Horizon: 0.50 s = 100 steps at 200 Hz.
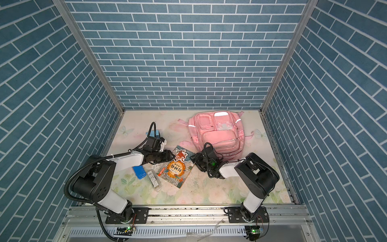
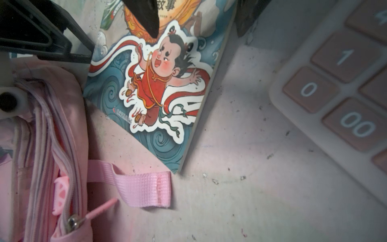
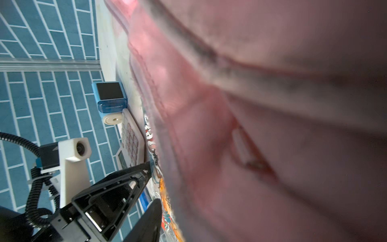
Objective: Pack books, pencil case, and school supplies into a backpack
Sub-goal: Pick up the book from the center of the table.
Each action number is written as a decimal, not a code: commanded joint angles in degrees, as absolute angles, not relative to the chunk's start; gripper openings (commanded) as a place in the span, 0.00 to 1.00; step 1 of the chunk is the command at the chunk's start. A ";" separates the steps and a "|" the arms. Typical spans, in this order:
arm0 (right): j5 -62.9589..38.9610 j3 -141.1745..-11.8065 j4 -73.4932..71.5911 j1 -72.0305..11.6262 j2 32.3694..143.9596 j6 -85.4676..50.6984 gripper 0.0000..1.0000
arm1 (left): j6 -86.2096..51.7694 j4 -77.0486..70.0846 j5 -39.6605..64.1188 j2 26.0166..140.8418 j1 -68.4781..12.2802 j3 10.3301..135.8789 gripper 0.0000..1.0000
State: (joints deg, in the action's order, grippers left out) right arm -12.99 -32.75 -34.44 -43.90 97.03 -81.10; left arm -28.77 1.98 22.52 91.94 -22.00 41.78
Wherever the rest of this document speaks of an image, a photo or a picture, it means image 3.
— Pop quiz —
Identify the colourful illustrated children's book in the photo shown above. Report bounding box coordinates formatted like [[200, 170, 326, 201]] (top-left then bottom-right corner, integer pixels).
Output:
[[143, 110, 185, 242]]

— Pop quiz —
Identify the blue pencil case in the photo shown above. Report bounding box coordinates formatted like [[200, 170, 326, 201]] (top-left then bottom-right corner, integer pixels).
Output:
[[139, 190, 152, 213]]

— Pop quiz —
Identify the white pink calculator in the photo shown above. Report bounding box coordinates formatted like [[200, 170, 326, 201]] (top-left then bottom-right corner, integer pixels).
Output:
[[115, 108, 145, 170]]

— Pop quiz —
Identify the pink school backpack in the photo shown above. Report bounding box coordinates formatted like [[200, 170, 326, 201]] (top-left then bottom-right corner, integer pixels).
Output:
[[106, 1, 387, 242]]

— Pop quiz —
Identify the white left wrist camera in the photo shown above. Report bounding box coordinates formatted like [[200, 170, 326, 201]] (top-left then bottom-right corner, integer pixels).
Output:
[[36, 138, 92, 208]]

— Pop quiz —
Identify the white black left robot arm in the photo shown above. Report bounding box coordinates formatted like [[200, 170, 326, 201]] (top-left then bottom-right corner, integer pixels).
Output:
[[1, 162, 152, 242]]

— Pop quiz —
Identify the blue pencil sharpener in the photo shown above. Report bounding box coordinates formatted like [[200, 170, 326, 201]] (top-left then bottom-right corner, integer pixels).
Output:
[[92, 81, 128, 126]]

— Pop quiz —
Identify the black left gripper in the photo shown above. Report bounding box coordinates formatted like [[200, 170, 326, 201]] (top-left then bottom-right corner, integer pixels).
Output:
[[50, 162, 162, 242]]

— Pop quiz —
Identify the black corrugated left cable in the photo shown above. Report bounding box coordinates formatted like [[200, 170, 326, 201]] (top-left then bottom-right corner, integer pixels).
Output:
[[0, 131, 61, 229]]

